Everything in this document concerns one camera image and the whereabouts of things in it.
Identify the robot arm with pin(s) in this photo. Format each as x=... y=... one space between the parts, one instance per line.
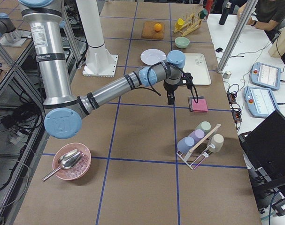
x=64 y=111
x=8 y=29

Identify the white wire cup rack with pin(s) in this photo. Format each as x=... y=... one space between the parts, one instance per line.
x=199 y=152

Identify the yellow mug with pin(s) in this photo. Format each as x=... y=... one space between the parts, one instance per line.
x=179 y=23

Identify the aluminium frame post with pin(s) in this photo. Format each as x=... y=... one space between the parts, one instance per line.
x=243 y=18

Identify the orange fruit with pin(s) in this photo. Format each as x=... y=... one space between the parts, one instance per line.
x=157 y=27

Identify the cream bear tray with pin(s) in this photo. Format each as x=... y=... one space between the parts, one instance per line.
x=195 y=64

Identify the blue cup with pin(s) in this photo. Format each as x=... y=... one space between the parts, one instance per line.
x=185 y=144

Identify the brown wooden cutting board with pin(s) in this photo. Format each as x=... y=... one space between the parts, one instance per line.
x=149 y=33

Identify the pink bowl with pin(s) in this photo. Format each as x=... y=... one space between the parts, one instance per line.
x=80 y=169

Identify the small metal cylinder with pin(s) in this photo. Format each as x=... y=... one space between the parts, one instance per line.
x=227 y=74

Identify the white round plate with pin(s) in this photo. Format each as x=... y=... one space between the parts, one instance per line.
x=152 y=56

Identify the teach pendant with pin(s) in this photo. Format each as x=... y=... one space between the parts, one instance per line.
x=265 y=75
x=260 y=101

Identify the purple cup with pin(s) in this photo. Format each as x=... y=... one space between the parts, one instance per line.
x=197 y=135

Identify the seated person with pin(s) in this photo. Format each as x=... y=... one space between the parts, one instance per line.
x=269 y=14

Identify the beige cup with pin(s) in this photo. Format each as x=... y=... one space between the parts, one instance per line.
x=215 y=143

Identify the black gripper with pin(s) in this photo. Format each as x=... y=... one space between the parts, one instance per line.
x=169 y=89

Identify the green ceramic bowl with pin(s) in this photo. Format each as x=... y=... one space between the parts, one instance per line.
x=182 y=42

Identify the grey cloth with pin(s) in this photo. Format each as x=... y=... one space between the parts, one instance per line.
x=190 y=98

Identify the wooden peg drying rack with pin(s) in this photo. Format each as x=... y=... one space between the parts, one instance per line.
x=192 y=23

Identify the green cup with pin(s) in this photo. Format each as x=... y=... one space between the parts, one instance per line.
x=205 y=126

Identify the dark green mug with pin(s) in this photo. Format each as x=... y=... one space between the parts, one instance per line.
x=202 y=14

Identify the metal scoop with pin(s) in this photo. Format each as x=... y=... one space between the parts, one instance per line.
x=66 y=161

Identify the black laptop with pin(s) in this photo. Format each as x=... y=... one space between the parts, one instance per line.
x=265 y=145

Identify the black water bottle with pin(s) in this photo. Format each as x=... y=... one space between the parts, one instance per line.
x=225 y=13

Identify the upper teach pendant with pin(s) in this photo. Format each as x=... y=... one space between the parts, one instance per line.
x=265 y=75

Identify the lower teach pendant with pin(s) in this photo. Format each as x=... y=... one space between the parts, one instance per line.
x=260 y=101

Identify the pink cloth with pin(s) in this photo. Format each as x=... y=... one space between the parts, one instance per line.
x=200 y=106

